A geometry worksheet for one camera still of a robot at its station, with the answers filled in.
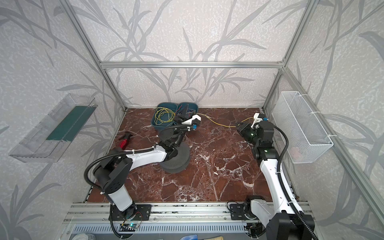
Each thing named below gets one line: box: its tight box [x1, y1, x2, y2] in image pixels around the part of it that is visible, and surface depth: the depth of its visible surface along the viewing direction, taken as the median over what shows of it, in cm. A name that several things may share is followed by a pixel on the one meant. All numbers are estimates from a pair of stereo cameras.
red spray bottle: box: [120, 132, 131, 150], surface depth 100 cm
